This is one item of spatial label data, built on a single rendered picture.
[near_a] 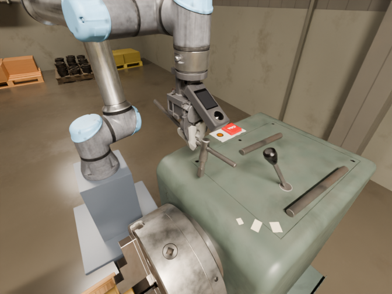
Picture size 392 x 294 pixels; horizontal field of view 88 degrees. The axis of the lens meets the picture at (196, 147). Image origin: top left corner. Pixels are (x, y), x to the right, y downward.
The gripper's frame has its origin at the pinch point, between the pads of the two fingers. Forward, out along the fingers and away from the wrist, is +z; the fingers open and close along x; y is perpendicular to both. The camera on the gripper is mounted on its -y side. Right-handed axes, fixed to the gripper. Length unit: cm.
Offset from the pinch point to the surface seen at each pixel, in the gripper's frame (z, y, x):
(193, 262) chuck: 14.6, -17.0, 16.1
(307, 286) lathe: 81, -42, -38
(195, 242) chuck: 13.3, -14.4, 13.2
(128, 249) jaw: 17.2, -3.4, 25.1
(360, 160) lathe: 10, -32, -46
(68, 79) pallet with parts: 141, 553, -84
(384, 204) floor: 133, -68, -202
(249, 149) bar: 8.7, -4.4, -21.1
